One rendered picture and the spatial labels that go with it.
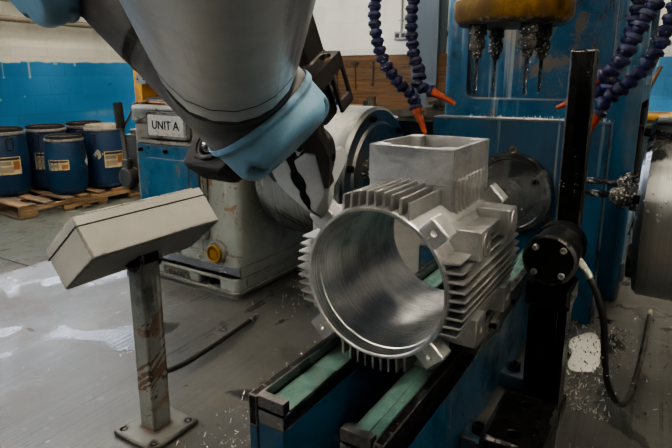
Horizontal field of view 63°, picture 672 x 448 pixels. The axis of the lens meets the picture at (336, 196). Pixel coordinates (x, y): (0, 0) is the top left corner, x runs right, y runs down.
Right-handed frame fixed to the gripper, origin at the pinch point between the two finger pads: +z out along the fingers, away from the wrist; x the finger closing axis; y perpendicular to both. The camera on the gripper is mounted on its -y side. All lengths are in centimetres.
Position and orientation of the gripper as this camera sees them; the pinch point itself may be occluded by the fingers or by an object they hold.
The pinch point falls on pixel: (313, 210)
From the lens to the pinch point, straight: 55.2
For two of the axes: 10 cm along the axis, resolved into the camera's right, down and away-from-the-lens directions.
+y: 4.6, -6.5, 6.1
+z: 2.7, 7.5, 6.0
